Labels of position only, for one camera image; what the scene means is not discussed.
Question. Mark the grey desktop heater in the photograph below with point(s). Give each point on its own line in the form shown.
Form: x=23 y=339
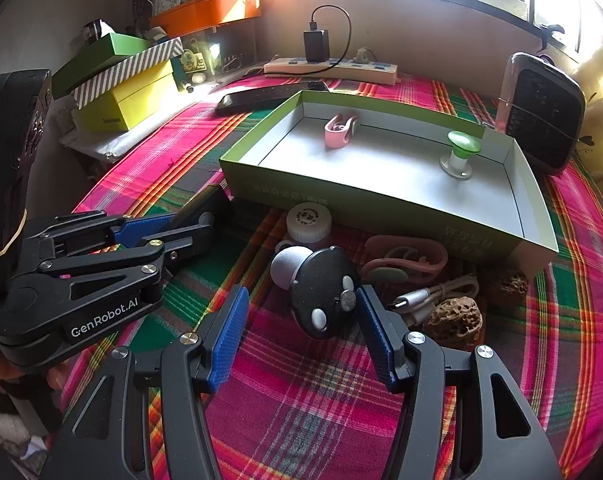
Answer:
x=541 y=110

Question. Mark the orange tray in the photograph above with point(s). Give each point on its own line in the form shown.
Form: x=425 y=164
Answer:
x=201 y=17

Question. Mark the white plastic bag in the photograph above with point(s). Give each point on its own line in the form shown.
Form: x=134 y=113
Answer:
x=106 y=145

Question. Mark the cream power strip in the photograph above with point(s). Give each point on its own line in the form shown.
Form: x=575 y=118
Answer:
x=291 y=67

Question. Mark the pink plastic clip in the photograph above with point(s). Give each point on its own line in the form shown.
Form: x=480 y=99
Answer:
x=334 y=135

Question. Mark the green cardboard box lid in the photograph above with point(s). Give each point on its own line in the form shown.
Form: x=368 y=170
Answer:
x=381 y=170

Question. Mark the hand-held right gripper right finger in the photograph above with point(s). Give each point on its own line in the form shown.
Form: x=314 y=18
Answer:
x=376 y=330

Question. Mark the plaid tablecloth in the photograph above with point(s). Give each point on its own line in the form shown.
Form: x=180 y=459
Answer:
x=306 y=410

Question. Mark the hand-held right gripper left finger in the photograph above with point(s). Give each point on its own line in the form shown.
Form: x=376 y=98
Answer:
x=229 y=335

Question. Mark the clear glass case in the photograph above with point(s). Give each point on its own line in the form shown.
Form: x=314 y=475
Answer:
x=231 y=50

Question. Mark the black window latch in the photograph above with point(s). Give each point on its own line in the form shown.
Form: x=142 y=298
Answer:
x=551 y=35

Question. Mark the black round device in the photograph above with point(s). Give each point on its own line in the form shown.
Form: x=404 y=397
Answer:
x=321 y=280

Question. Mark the yellow rubber band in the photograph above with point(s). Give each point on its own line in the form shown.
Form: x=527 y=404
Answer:
x=6 y=246

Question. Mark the pink neckband headphones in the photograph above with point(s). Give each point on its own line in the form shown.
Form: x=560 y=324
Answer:
x=406 y=264

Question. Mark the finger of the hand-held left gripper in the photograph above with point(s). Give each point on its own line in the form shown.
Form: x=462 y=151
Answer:
x=141 y=230
x=181 y=245

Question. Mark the white plug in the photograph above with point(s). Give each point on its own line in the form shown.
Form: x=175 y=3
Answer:
x=365 y=54

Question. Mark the black cylinder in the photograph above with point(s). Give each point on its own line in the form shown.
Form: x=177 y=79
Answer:
x=95 y=30

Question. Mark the black charger adapter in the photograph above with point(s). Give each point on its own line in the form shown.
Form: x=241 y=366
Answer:
x=315 y=45

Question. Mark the green and white knob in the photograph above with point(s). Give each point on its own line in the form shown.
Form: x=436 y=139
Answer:
x=462 y=141

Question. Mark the white ball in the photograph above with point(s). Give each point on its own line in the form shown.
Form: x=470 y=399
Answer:
x=286 y=267

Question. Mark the brown walnut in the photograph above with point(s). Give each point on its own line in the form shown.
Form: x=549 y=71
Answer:
x=454 y=322
x=506 y=287

